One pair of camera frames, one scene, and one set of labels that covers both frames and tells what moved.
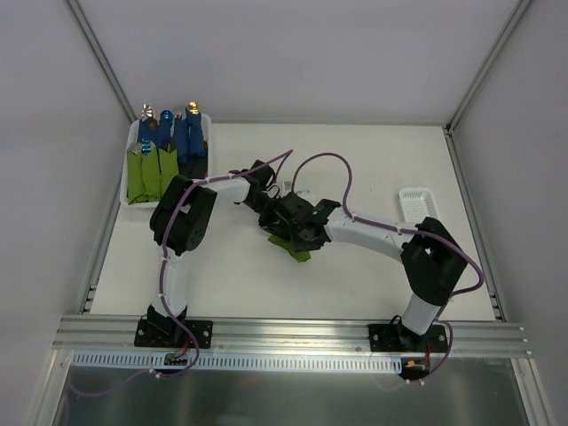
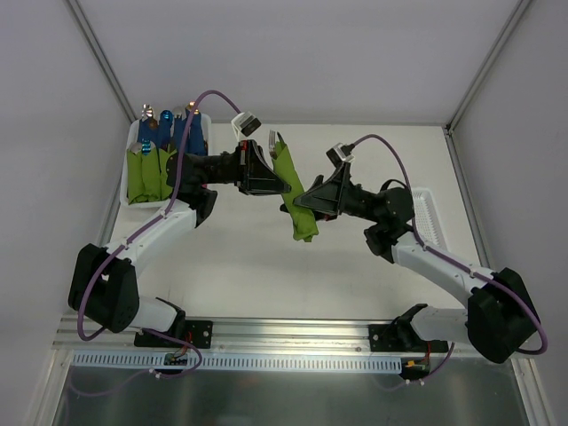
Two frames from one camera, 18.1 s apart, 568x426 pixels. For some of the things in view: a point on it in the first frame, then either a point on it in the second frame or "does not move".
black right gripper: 297,232 → 343,188
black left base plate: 170,334 does not move
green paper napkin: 299,256 → 303,220
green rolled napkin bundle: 169,169 does not move
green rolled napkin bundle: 151,172 does not move
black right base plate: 397,338 does not move
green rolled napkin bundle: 135,172 does not move
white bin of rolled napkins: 132,138 does not move
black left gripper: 270,215 → 245,168
